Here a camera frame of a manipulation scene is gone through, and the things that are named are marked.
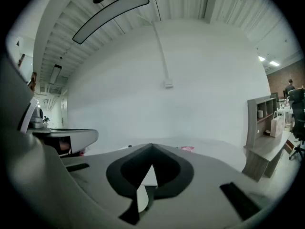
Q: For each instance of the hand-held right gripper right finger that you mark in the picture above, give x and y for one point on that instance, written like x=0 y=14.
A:
x=202 y=175

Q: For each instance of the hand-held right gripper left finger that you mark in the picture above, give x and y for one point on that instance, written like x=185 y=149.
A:
x=95 y=175

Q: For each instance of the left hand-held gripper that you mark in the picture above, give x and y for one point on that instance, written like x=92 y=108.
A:
x=38 y=119

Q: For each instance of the red sachet packet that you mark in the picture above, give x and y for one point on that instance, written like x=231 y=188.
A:
x=187 y=148

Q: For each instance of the white oval marble table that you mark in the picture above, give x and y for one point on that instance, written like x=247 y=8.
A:
x=214 y=151

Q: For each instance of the grey wooden desk with shelf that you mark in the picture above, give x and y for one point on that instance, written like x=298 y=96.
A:
x=264 y=149

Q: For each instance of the long black-framed ceiling lamp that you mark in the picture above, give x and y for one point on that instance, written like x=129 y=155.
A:
x=112 y=15
x=55 y=74

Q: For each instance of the small white vase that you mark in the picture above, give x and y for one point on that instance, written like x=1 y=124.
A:
x=260 y=114

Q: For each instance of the beige paper bag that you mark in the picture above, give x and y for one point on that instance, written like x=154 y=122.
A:
x=277 y=126

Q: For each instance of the black office chair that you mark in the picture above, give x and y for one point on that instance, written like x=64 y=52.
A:
x=298 y=118

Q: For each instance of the rectangular ceiling light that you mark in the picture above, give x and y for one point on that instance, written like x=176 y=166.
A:
x=274 y=63
x=261 y=58

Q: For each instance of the white wall junction box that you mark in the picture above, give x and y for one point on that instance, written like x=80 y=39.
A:
x=168 y=84

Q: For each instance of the white wall conduit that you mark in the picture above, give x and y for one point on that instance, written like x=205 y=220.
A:
x=160 y=49

